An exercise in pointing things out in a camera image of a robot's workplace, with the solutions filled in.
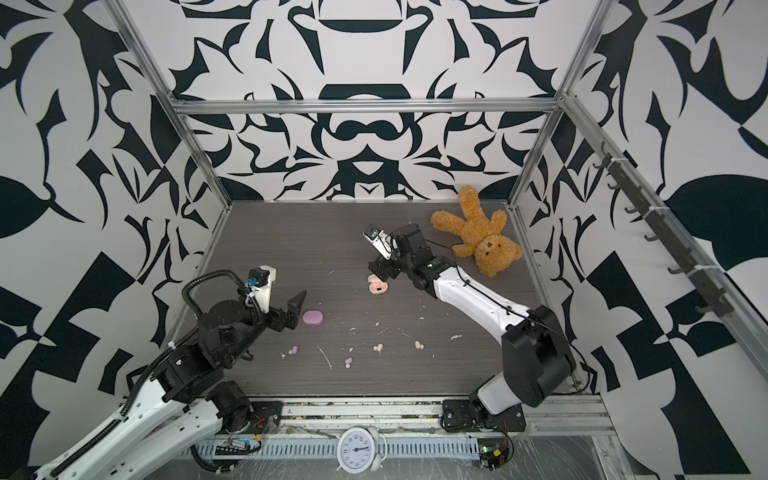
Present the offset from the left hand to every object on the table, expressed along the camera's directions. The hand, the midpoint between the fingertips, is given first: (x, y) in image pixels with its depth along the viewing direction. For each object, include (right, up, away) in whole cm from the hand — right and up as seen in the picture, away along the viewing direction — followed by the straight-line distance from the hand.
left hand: (286, 282), depth 70 cm
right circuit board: (+48, -40, +1) cm, 63 cm away
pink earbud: (+21, -21, +15) cm, 33 cm away
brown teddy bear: (+58, +5, +26) cm, 64 cm away
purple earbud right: (+13, -24, +13) cm, 30 cm away
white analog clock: (+18, -38, -1) cm, 41 cm away
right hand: (+22, +8, +14) cm, 28 cm away
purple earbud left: (-2, -21, +14) cm, 26 cm away
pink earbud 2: (+32, -20, +15) cm, 41 cm away
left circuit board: (-11, -38, -1) cm, 39 cm away
